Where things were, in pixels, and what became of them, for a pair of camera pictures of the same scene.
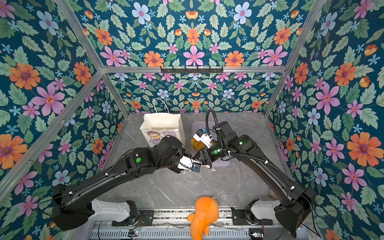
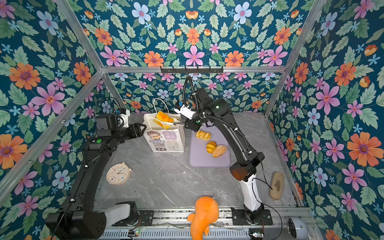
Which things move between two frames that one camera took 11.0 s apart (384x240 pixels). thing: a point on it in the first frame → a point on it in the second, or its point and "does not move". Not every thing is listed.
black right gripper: (202, 153) → (189, 124)
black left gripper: (178, 168) → (135, 129)
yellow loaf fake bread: (197, 145) → (161, 117)
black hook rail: (191, 70) does not move
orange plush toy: (206, 213) does not move
